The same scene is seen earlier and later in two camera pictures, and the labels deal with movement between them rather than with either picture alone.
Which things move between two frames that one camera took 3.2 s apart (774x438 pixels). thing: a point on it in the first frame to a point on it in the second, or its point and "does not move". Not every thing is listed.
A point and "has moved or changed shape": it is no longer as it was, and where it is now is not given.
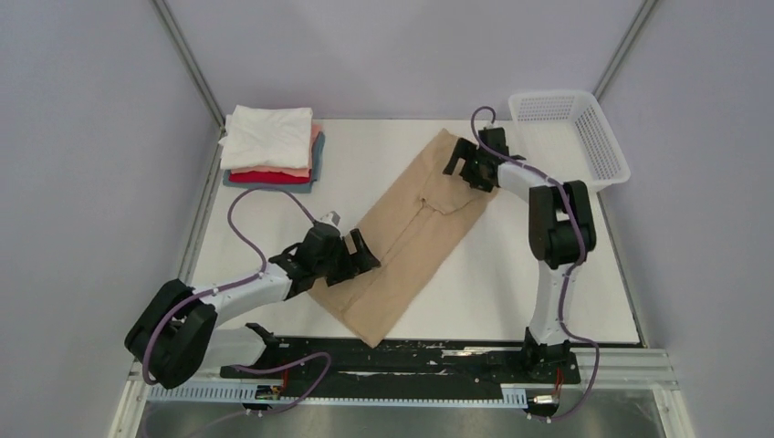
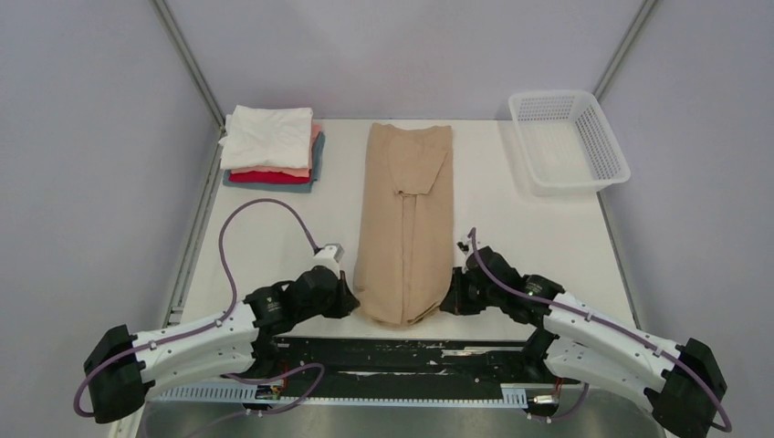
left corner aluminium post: [184, 49] does not move
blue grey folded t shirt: [318, 156] does not move
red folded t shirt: [267, 177] does not move
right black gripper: [469, 151] to [454, 302]
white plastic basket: [565, 136] does not move
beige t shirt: [417, 237] has moved or changed shape
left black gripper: [362, 260] to [347, 300]
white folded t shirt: [266, 137] does not move
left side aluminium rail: [185, 269] does not move
